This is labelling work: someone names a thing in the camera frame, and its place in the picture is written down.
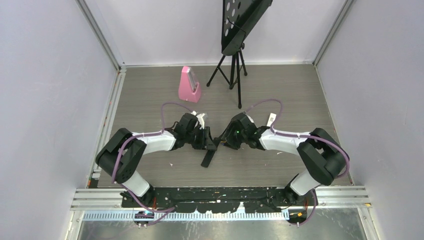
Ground black music stand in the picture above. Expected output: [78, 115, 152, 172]
[206, 0, 273, 109]

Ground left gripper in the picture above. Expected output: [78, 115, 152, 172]
[185, 126, 216, 151]

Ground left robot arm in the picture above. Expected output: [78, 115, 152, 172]
[95, 111, 217, 207]

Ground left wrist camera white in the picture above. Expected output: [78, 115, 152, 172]
[191, 111, 208, 130]

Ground white remote control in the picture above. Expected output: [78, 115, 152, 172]
[266, 113, 277, 127]

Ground black remote control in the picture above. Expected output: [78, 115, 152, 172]
[200, 146, 217, 168]

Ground pink metronome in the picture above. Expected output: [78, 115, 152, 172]
[178, 66, 202, 103]

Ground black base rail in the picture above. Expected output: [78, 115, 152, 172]
[140, 186, 299, 214]

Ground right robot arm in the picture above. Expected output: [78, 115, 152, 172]
[216, 112, 350, 205]

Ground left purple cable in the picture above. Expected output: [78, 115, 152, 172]
[111, 101, 195, 226]

